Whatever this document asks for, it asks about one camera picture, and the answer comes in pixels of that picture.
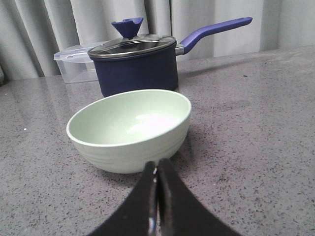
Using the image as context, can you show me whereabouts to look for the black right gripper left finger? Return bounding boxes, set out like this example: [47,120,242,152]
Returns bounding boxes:
[90,161,158,236]

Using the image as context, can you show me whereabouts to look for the light green bowl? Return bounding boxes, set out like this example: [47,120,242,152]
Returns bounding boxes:
[66,89,191,174]

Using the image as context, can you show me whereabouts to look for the clear plastic food container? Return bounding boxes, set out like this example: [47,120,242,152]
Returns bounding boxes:
[54,41,105,84]

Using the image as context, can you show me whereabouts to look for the glass lid with blue knob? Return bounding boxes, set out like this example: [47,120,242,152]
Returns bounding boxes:
[88,17,176,59]

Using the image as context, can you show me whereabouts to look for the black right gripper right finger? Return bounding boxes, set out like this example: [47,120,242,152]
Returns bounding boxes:
[157,159,239,236]

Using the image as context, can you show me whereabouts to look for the dark blue saucepan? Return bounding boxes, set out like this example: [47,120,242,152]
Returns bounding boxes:
[90,17,252,97]

